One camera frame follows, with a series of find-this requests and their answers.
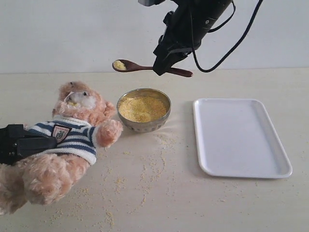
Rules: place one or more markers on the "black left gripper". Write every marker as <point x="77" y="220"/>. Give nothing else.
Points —
<point x="14" y="147"/>

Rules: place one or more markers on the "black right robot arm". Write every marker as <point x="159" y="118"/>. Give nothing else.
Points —
<point x="211" y="11"/>

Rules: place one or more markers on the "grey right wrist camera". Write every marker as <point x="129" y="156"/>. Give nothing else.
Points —
<point x="148" y="3"/>

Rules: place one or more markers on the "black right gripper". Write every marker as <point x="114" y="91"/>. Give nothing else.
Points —
<point x="182" y="35"/>

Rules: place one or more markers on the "dark red wooden spoon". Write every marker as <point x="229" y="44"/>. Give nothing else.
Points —
<point x="123" y="65"/>

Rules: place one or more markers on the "white plastic tray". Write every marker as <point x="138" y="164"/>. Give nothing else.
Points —
<point x="236" y="138"/>

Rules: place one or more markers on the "metal bowl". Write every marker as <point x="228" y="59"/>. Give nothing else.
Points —
<point x="148" y="126"/>

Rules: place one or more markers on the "brown teddy bear striped sweater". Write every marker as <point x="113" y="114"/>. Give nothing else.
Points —
<point x="82" y="121"/>

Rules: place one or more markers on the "yellow millet grains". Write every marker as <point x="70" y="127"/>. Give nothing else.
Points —
<point x="142" y="109"/>

